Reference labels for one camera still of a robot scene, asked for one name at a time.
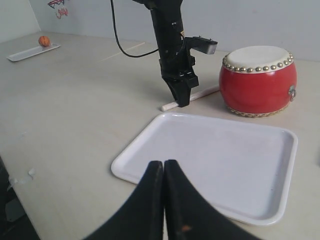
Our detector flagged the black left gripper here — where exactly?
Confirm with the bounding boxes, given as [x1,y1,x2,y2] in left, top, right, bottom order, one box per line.
[158,37,199,108]

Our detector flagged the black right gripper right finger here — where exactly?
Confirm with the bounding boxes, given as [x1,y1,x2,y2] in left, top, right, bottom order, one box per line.
[164,159,259,240]

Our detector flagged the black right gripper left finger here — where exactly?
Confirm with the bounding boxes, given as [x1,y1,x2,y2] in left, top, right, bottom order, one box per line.
[86,161,164,240]

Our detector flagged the white wooden drumstick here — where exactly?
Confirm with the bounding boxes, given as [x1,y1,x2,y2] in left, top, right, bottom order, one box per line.
[160,85,220,112]

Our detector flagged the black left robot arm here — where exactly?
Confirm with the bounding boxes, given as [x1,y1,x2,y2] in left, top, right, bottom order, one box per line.
[137,0,199,107]

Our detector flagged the small red drum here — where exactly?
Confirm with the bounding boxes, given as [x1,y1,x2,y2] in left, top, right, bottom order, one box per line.
[219,45,297,117]

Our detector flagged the white plastic tray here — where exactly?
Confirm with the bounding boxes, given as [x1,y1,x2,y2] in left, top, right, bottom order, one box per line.
[111,112,298,226]

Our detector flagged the small orange basketball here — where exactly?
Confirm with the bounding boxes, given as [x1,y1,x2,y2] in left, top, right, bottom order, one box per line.
[38,35,51,48]

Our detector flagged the narrow white tray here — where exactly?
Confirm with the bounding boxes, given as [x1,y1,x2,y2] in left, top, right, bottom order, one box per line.
[6,43,61,62]

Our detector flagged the mini basketball hoop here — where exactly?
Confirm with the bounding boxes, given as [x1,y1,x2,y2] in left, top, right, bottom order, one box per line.
[47,0,69,20]

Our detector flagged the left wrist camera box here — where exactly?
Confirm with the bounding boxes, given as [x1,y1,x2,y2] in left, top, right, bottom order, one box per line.
[184,36,218,55]

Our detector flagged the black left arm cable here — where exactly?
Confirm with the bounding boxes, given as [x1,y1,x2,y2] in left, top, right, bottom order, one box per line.
[109,0,161,59]

